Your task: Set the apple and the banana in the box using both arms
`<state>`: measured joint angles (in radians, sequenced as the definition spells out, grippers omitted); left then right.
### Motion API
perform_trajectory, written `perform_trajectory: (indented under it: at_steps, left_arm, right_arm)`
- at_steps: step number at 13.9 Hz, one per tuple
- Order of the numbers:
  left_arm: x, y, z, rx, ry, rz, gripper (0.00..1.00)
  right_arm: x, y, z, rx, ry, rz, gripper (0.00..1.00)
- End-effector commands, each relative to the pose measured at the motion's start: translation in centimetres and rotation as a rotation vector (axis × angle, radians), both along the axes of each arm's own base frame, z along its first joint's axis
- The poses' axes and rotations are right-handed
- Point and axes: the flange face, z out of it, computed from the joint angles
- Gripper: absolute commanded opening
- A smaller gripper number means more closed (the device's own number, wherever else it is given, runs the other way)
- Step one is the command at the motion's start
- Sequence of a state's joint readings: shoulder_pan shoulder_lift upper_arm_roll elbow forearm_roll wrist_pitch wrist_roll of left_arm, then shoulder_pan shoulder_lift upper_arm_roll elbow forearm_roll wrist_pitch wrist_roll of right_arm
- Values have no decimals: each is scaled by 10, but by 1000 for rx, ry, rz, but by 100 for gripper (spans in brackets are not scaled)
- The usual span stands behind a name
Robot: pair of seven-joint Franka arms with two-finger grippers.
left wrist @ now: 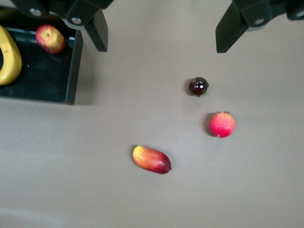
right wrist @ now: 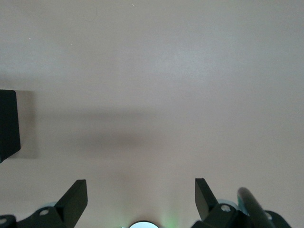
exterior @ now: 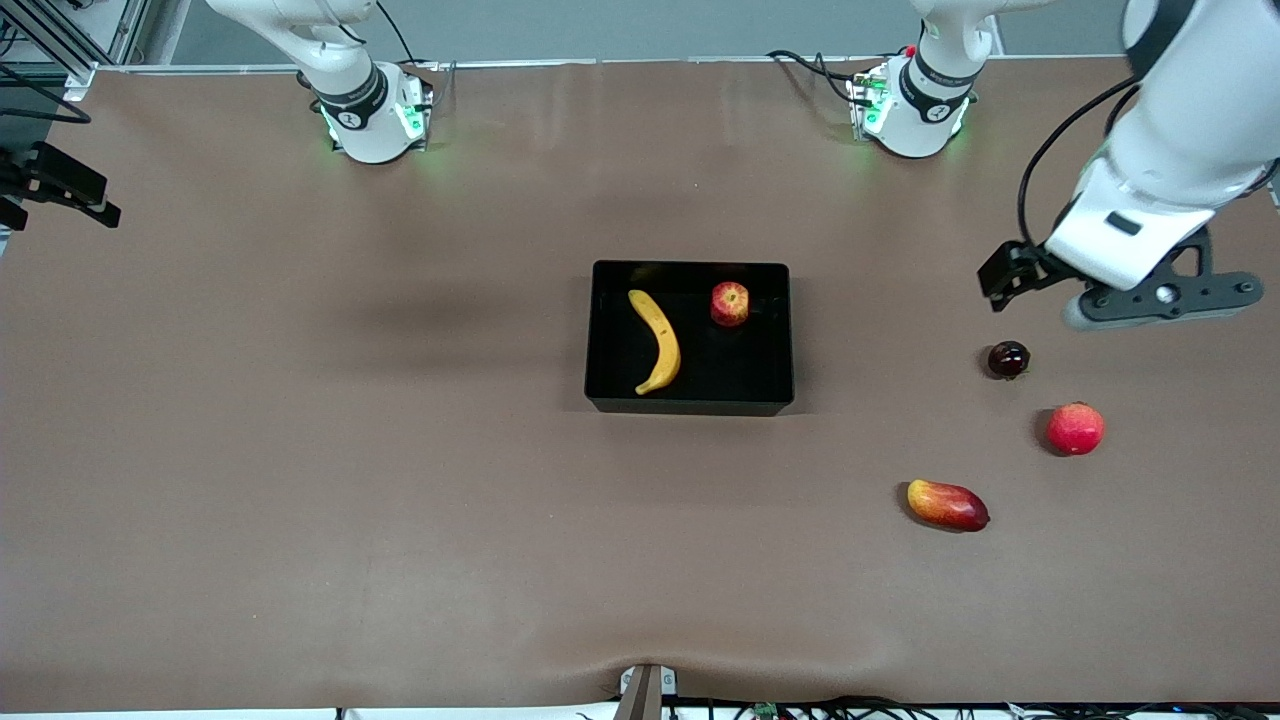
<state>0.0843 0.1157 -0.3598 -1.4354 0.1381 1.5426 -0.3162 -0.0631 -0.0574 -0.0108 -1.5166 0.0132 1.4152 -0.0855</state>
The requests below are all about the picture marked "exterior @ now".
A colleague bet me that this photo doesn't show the red yellow striped apple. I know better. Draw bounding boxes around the red yellow striped apple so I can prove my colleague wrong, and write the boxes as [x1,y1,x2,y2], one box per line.
[710,281,751,328]

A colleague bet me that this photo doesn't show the black plastic box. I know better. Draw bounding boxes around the black plastic box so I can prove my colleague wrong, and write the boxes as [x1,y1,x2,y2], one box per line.
[584,260,796,417]

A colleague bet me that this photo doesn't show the yellow banana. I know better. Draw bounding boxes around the yellow banana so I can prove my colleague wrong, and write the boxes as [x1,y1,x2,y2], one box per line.
[627,289,682,397]

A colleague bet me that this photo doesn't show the dark purple plum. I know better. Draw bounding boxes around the dark purple plum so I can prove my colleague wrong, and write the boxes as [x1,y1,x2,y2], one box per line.
[987,340,1032,381]

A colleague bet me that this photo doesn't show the red yellow mango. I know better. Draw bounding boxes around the red yellow mango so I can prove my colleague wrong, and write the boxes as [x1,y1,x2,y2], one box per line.
[906,479,991,533]

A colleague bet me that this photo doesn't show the brown table cover mat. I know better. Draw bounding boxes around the brown table cover mat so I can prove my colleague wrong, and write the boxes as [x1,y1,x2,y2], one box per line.
[0,55,1280,713]

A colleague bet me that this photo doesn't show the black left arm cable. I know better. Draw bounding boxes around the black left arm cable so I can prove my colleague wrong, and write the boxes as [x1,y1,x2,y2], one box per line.
[1017,78,1141,251]

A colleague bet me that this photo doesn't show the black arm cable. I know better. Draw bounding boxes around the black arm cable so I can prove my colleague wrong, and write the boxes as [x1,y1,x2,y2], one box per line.
[1017,78,1141,251]
[0,62,93,126]

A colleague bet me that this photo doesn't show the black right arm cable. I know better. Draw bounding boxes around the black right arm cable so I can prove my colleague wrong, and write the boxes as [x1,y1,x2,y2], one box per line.
[0,62,93,126]

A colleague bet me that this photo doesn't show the aluminium frame structure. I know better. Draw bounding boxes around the aluminium frame structure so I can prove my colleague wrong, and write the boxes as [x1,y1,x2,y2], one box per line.
[0,0,151,101]

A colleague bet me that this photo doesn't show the black base cables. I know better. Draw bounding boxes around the black base cables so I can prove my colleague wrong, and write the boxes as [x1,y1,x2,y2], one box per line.
[767,48,866,106]

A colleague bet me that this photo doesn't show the silver table edge rail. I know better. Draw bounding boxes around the silver table edge rail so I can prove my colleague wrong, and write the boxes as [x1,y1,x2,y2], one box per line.
[65,52,1136,101]

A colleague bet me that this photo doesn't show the metal camera bracket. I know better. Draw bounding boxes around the metal camera bracket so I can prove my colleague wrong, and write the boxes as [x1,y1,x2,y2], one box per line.
[618,663,679,720]

